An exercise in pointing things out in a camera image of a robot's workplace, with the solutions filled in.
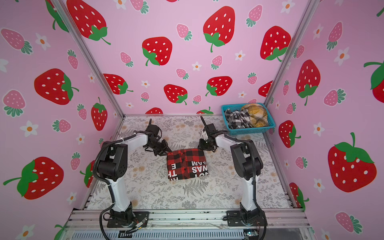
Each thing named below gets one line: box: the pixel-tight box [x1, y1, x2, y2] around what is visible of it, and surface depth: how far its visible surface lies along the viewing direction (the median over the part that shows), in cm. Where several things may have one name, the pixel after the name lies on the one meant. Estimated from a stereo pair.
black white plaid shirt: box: [225, 109, 252, 129], surface depth 109 cm
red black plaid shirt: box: [166, 148, 210, 181], surface depth 90 cm
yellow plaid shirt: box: [242, 103, 269, 128], surface depth 109 cm
